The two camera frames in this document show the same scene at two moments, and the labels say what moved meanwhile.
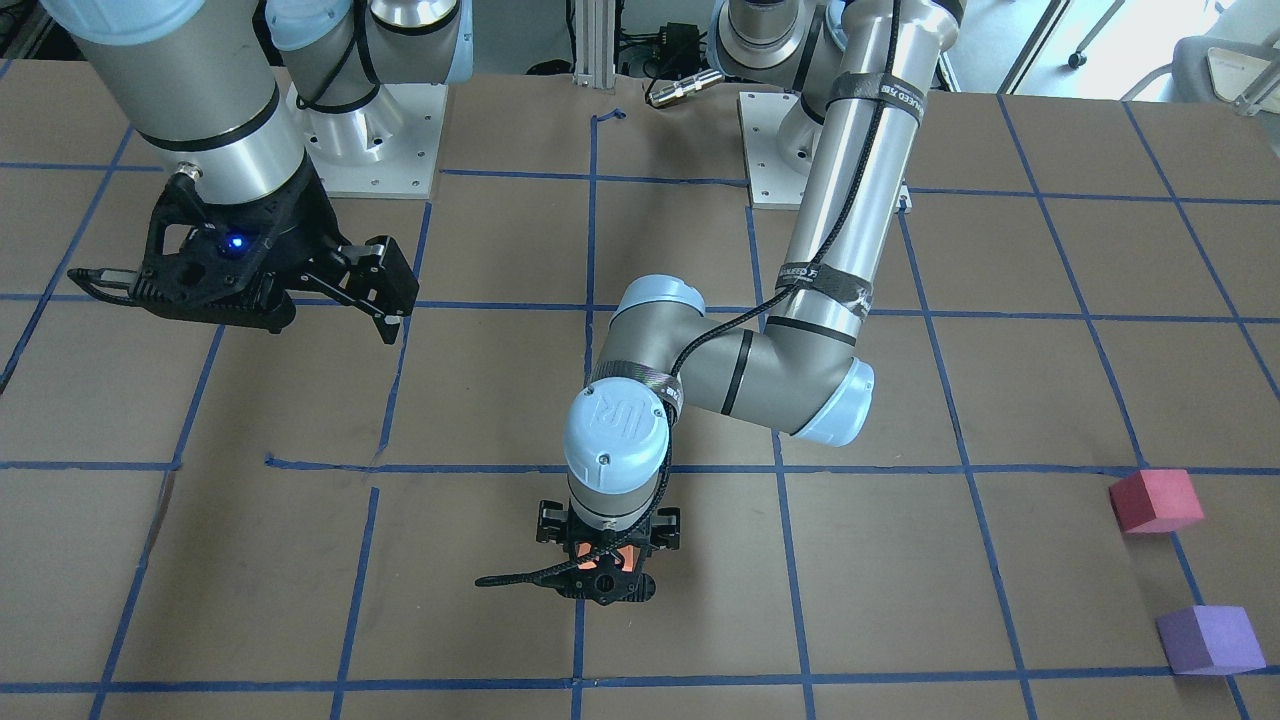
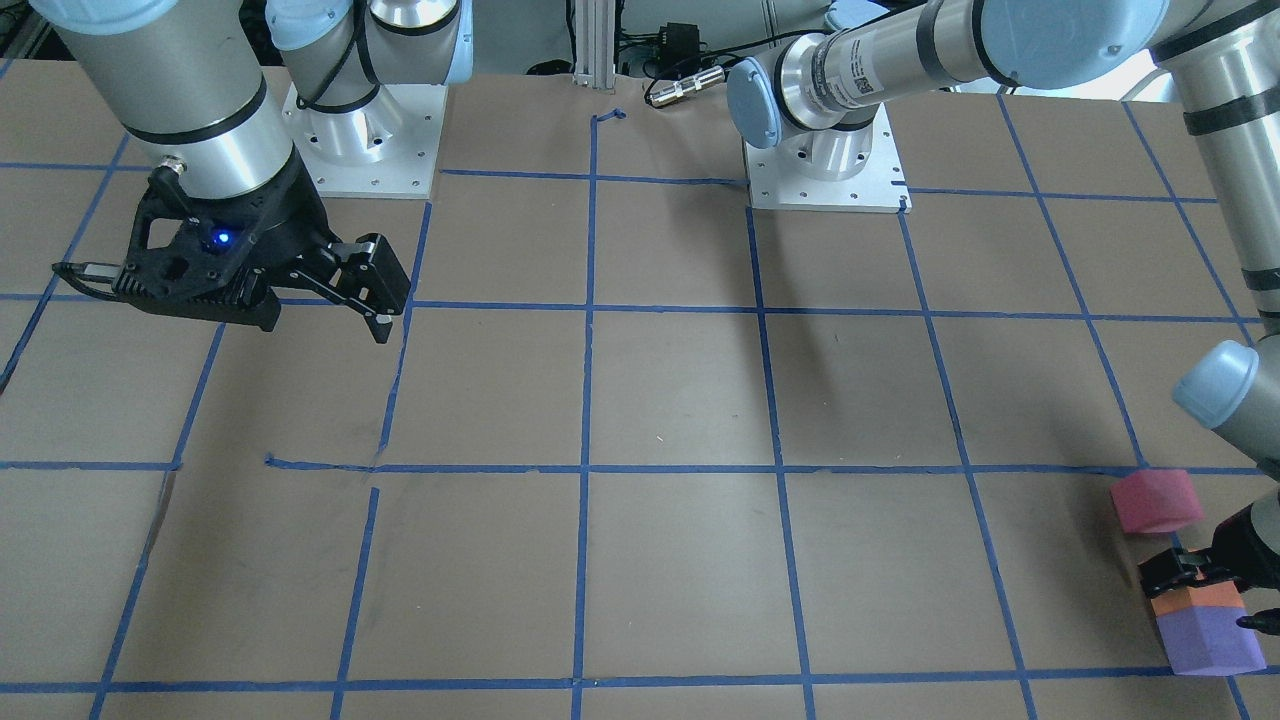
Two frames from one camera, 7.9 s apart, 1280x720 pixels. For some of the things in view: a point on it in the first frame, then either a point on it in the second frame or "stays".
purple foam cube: [1208, 640] stays
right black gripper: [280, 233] stays
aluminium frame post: [594, 49] stays
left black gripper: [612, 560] -> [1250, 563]
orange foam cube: [630, 556] -> [1217, 594]
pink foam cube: [1155, 500] stays
